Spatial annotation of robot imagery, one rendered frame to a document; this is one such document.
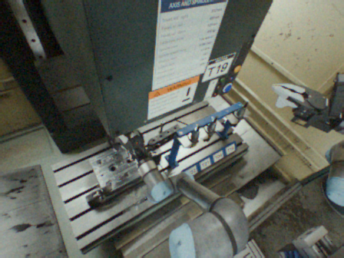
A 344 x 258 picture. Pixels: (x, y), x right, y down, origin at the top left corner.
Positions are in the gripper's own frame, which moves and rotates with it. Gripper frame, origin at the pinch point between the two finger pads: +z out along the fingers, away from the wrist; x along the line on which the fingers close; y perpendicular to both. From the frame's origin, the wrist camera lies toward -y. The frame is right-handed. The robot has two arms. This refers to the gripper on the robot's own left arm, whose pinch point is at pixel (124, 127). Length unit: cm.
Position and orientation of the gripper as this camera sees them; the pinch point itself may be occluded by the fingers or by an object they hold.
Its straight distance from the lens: 94.0
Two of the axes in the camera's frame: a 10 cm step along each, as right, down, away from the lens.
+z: -5.3, -7.3, 4.4
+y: -1.3, 5.8, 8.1
